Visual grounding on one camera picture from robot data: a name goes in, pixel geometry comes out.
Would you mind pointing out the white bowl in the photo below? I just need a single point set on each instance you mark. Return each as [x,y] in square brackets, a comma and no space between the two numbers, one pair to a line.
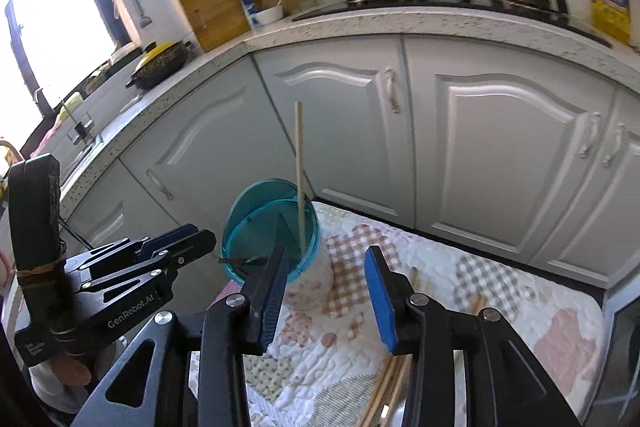
[267,16]

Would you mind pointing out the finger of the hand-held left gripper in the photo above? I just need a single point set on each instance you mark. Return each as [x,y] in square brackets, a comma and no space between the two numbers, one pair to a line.
[165,237]
[197,244]

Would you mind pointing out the hanging metal peeler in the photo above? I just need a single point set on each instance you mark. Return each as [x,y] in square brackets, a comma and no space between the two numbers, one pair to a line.
[144,18]

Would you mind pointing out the light wooden chopstick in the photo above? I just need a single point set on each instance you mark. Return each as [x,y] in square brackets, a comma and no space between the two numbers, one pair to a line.
[478,303]
[299,157]

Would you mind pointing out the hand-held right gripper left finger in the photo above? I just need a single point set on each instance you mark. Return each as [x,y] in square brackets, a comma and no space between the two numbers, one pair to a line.
[270,302]

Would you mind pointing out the white cabinet door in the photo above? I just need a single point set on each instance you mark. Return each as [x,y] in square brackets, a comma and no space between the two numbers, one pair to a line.
[330,132]
[610,227]
[210,147]
[500,157]

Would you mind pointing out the wooden cutting board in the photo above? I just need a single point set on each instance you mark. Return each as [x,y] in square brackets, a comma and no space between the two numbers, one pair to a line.
[220,14]

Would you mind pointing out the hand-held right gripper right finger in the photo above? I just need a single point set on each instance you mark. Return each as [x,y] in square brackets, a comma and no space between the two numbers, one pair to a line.
[382,307]

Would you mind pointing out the window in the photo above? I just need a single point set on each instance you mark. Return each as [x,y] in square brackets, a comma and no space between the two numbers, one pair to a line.
[55,22]

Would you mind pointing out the blue and white packet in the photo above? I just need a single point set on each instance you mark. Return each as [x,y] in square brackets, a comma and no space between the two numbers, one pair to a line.
[248,7]

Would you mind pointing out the white framed glass door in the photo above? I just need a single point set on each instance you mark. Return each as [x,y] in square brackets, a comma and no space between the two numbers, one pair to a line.
[622,357]

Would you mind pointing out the floral cup with teal rim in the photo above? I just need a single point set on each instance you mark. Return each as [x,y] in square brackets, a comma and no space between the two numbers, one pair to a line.
[312,287]

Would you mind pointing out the reddish wooden chopstick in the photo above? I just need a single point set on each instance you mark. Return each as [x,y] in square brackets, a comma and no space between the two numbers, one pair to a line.
[413,279]

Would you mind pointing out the person's left hand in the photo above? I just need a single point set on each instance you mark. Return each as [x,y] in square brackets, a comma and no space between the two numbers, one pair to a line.
[74,371]

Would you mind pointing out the quilted patchwork mat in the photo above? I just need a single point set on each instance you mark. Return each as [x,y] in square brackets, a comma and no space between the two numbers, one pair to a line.
[500,267]

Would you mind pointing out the black pan with yellow lid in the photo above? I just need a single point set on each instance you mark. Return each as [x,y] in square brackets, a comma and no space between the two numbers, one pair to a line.
[160,59]

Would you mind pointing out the black gas stove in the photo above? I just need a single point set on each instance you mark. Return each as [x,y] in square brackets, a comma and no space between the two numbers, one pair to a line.
[440,6]

